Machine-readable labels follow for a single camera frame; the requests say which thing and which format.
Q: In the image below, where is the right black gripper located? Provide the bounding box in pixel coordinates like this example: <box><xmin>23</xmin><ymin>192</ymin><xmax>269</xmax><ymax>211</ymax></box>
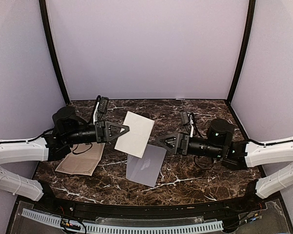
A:
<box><xmin>155</xmin><ymin>132</ymin><xmax>224</xmax><ymax>159</ymax></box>

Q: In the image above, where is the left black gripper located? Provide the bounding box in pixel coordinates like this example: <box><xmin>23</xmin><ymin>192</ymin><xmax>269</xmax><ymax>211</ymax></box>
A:
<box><xmin>64</xmin><ymin>120</ymin><xmax>129</xmax><ymax>145</ymax></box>

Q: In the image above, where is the white letter paper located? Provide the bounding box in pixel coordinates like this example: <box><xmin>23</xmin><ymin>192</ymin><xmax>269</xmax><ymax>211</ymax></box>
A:
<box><xmin>114</xmin><ymin>111</ymin><xmax>155</xmax><ymax>158</ymax></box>

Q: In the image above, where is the grey envelope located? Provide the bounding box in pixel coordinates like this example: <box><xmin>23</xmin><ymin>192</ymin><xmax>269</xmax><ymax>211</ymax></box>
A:
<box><xmin>126</xmin><ymin>144</ymin><xmax>167</xmax><ymax>187</ymax></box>

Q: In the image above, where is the beige decorated letter sheet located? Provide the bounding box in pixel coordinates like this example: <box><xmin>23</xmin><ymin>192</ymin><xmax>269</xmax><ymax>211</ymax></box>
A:
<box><xmin>55</xmin><ymin>142</ymin><xmax>105</xmax><ymax>176</ymax></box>

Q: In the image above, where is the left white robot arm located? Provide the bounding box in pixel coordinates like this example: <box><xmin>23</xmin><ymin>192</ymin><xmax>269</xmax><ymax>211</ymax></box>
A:
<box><xmin>0</xmin><ymin>106</ymin><xmax>129</xmax><ymax>213</ymax></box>

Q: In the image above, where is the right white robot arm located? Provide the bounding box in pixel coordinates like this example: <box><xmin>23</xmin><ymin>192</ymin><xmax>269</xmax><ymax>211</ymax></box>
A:
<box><xmin>156</xmin><ymin>118</ymin><xmax>293</xmax><ymax>212</ymax></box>

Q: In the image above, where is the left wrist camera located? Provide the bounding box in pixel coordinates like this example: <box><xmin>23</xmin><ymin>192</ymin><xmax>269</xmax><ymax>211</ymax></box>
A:
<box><xmin>97</xmin><ymin>97</ymin><xmax>109</xmax><ymax>114</ymax></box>

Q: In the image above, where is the white slotted cable duct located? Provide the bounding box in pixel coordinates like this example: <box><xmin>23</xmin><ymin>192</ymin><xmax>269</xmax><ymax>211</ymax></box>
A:
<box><xmin>21</xmin><ymin>208</ymin><xmax>224</xmax><ymax>234</ymax></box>

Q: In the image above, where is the black front rail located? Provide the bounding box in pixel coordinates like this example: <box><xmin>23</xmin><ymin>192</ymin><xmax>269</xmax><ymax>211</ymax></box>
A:
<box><xmin>34</xmin><ymin>197</ymin><xmax>261</xmax><ymax>219</ymax></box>

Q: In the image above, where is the left black frame post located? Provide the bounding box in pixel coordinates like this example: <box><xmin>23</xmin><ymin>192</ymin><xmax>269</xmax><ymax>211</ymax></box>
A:
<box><xmin>39</xmin><ymin>0</ymin><xmax>70</xmax><ymax>105</ymax></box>

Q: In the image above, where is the black frame post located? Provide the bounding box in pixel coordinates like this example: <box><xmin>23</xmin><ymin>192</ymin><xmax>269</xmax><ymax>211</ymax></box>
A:
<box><xmin>39</xmin><ymin>0</ymin><xmax>70</xmax><ymax>105</ymax></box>
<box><xmin>226</xmin><ymin>0</ymin><xmax>256</xmax><ymax>106</ymax></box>

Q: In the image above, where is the right black frame post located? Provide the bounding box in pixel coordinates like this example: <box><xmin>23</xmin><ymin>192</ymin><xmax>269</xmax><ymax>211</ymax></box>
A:
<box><xmin>226</xmin><ymin>0</ymin><xmax>256</xmax><ymax>106</ymax></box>

